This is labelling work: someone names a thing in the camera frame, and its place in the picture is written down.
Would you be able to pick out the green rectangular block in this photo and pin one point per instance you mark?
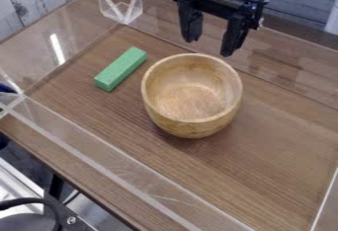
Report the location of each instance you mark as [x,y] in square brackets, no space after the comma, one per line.
[113,74]

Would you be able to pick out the brown wooden bowl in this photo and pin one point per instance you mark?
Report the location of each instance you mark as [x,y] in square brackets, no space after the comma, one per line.
[192,93]

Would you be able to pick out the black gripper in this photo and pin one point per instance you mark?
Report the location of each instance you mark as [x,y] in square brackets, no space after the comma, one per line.
[239,11]

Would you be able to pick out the clear acrylic tray walls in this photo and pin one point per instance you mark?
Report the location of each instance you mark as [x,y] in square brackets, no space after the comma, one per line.
[260,176]

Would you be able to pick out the black bracket with screw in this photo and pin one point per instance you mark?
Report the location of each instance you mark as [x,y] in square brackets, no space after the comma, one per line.
[69,220]

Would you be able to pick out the black metal table leg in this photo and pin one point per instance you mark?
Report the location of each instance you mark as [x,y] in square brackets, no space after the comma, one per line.
[56,187]

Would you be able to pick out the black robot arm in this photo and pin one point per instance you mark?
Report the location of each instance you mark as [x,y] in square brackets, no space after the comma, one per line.
[243,15]

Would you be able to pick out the blue object at edge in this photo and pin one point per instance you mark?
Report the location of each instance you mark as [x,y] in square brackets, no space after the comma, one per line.
[7,89]

